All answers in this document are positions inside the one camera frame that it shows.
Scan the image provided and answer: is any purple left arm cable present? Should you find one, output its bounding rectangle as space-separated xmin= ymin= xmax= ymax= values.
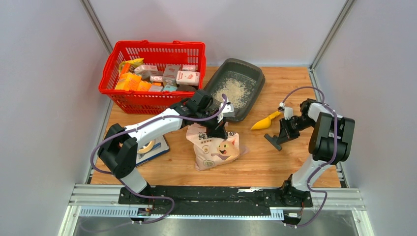
xmin=89 ymin=93 xmax=229 ymax=225

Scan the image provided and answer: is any white Kamenoko sponge pack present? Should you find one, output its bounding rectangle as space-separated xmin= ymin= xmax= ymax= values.
xmin=176 ymin=70 xmax=200 ymax=86

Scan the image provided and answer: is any blue white box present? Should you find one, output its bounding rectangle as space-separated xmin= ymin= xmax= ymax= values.
xmin=136 ymin=136 xmax=170 ymax=167

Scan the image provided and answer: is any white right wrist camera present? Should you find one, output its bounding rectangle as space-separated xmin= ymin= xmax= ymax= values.
xmin=278 ymin=102 xmax=294 ymax=120

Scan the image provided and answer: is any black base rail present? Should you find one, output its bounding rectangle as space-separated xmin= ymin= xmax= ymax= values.
xmin=118 ymin=185 xmax=313 ymax=216

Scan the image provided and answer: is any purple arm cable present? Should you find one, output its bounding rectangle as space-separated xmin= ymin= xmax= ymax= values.
xmin=282 ymin=86 xmax=339 ymax=228
xmin=89 ymin=93 xmax=229 ymax=225

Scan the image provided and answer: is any orange box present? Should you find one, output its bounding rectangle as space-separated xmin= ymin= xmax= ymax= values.
xmin=115 ymin=72 xmax=142 ymax=91

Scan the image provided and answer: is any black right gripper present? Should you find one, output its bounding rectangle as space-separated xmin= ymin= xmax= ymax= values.
xmin=277 ymin=116 xmax=316 ymax=145

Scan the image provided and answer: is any white litter granules pile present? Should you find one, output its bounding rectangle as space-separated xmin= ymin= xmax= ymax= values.
xmin=213 ymin=78 xmax=254 ymax=109

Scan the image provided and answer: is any pink cat litter bag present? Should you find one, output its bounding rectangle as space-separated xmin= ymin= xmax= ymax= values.
xmin=186 ymin=124 xmax=249 ymax=171

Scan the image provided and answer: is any red plastic shopping basket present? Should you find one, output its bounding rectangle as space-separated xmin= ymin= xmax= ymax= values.
xmin=98 ymin=40 xmax=206 ymax=115

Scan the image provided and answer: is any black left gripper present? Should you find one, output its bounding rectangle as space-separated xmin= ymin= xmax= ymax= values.
xmin=196 ymin=109 xmax=228 ymax=141

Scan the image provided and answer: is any dark grey litter tray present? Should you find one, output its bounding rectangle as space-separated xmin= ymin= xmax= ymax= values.
xmin=204 ymin=58 xmax=266 ymax=122

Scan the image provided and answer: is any black bag clip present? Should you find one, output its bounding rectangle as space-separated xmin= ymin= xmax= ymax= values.
xmin=264 ymin=134 xmax=288 ymax=151

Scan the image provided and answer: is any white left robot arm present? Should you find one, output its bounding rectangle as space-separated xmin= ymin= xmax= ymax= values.
xmin=90 ymin=89 xmax=235 ymax=204

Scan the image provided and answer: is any yellow plastic scoop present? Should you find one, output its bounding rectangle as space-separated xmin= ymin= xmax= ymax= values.
xmin=251 ymin=111 xmax=282 ymax=130

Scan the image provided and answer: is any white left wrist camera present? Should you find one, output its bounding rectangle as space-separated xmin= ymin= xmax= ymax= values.
xmin=220 ymin=102 xmax=235 ymax=118

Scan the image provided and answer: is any light blue box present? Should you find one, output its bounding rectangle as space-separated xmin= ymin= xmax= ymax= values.
xmin=162 ymin=85 xmax=178 ymax=92

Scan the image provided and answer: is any grey sponge pack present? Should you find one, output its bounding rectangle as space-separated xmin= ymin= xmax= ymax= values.
xmin=162 ymin=64 xmax=181 ymax=87

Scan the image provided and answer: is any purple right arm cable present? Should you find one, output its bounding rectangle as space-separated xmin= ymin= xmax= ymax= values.
xmin=282 ymin=86 xmax=339 ymax=228

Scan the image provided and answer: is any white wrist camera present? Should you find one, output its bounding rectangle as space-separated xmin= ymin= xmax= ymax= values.
xmin=220 ymin=102 xmax=235 ymax=118
xmin=278 ymin=102 xmax=294 ymax=120

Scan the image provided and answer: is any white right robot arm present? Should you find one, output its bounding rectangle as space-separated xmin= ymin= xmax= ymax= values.
xmin=275 ymin=99 xmax=355 ymax=206

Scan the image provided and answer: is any yellow snack packet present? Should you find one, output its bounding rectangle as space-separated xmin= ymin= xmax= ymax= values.
xmin=118 ymin=58 xmax=144 ymax=74

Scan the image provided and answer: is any pink white sponge pack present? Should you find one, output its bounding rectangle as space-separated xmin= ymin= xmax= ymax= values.
xmin=181 ymin=64 xmax=197 ymax=72

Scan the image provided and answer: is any masking tape roll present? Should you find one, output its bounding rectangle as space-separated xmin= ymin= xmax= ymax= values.
xmin=137 ymin=140 xmax=155 ymax=154

